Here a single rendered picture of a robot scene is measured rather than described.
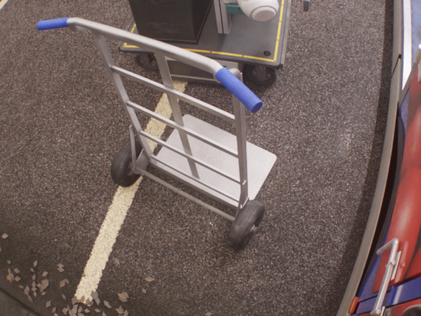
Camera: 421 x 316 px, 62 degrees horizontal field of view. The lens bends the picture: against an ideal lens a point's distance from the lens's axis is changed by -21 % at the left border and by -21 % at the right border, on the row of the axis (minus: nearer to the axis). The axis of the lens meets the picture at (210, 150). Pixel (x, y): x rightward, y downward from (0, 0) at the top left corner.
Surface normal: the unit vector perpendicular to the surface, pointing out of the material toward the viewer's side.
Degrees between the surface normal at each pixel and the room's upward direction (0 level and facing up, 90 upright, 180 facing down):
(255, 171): 0
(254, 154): 0
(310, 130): 0
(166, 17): 90
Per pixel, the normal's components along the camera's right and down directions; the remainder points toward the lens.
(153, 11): -0.22, 0.88
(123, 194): -0.09, -0.44
